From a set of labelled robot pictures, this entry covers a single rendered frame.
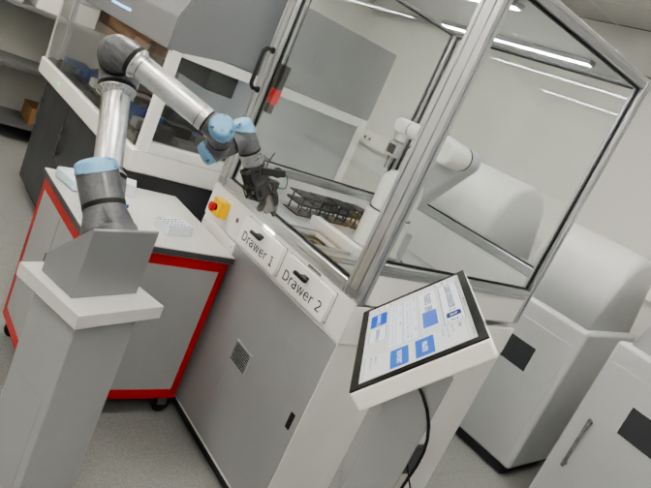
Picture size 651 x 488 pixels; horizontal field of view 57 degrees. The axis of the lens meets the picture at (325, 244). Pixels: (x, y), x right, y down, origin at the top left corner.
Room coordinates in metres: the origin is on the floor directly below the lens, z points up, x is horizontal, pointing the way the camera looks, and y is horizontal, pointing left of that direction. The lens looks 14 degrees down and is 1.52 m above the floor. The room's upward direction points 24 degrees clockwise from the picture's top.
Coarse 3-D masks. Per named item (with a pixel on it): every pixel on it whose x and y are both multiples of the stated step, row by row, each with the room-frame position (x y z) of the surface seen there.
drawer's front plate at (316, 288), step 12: (288, 264) 2.00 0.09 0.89; (300, 264) 1.96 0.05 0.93; (312, 276) 1.90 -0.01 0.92; (288, 288) 1.96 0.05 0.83; (312, 288) 1.88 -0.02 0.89; (324, 288) 1.85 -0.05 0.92; (300, 300) 1.90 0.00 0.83; (312, 300) 1.87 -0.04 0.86; (324, 300) 1.83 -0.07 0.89; (312, 312) 1.85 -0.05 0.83; (324, 312) 1.81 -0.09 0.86
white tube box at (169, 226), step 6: (156, 222) 2.16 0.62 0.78; (162, 222) 2.15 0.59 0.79; (168, 222) 2.17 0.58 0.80; (174, 222) 2.21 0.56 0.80; (180, 222) 2.24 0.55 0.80; (162, 228) 2.15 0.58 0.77; (168, 228) 2.13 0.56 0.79; (174, 228) 2.15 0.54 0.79; (180, 228) 2.18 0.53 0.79; (186, 228) 2.20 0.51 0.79; (192, 228) 2.23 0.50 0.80; (168, 234) 2.13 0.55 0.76; (174, 234) 2.16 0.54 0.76; (180, 234) 2.19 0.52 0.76; (186, 234) 2.22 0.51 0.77
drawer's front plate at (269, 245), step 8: (248, 216) 2.24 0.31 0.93; (248, 224) 2.23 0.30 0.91; (256, 224) 2.19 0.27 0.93; (240, 232) 2.24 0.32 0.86; (248, 232) 2.21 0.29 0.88; (256, 232) 2.18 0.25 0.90; (264, 232) 2.14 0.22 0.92; (240, 240) 2.23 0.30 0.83; (248, 240) 2.20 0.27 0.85; (256, 240) 2.16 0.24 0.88; (264, 240) 2.13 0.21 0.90; (272, 240) 2.10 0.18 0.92; (248, 248) 2.18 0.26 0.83; (256, 248) 2.15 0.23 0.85; (264, 248) 2.11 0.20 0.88; (272, 248) 2.08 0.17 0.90; (280, 248) 2.05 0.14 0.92; (256, 256) 2.14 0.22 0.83; (264, 256) 2.10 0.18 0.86; (272, 256) 2.07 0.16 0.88; (280, 256) 2.04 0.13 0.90; (264, 264) 2.09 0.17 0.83; (272, 264) 2.06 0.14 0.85; (280, 264) 2.05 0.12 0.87; (272, 272) 2.04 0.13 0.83
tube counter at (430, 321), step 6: (432, 306) 1.46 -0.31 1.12; (420, 312) 1.45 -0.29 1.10; (426, 312) 1.44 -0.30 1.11; (432, 312) 1.42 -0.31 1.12; (426, 318) 1.40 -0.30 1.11; (432, 318) 1.38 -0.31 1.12; (438, 318) 1.36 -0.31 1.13; (426, 324) 1.35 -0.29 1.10; (432, 324) 1.33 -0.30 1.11; (438, 324) 1.32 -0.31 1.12; (426, 330) 1.31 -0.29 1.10; (432, 330) 1.30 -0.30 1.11
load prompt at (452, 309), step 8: (440, 288) 1.58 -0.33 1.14; (448, 288) 1.56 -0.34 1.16; (456, 288) 1.52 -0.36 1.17; (440, 296) 1.51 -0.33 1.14; (448, 296) 1.49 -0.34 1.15; (456, 296) 1.46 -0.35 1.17; (448, 304) 1.43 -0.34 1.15; (456, 304) 1.40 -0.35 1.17; (448, 312) 1.37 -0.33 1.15; (456, 312) 1.35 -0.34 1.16; (464, 312) 1.33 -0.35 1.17; (448, 320) 1.32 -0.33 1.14; (456, 320) 1.30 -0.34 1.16
